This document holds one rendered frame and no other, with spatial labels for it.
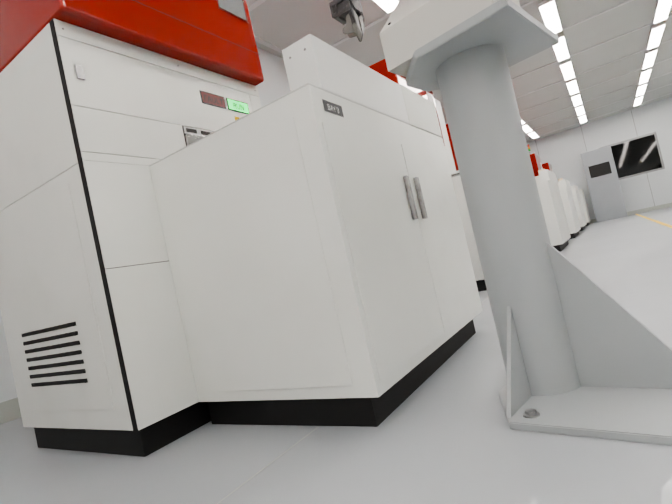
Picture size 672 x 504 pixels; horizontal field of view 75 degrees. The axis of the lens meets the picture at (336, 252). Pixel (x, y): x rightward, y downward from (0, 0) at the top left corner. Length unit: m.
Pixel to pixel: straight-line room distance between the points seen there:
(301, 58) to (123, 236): 0.69
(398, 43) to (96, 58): 0.88
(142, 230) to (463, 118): 0.94
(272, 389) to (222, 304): 0.27
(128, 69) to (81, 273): 0.64
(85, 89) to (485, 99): 1.07
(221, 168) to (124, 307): 0.46
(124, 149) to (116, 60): 0.29
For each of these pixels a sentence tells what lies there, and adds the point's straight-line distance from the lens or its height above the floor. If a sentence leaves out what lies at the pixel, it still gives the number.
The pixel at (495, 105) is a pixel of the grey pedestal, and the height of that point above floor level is 0.66.
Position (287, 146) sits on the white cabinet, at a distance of 1.09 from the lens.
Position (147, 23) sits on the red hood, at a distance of 1.68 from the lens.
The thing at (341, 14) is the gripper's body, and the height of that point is 1.19.
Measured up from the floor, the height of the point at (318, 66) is 0.88.
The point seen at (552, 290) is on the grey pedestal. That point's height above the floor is 0.24.
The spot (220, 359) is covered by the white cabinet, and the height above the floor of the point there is 0.20.
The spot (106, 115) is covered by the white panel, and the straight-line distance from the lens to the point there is 1.48.
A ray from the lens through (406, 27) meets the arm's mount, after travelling 1.14.
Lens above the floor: 0.39
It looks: 2 degrees up
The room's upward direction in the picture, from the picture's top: 13 degrees counter-clockwise
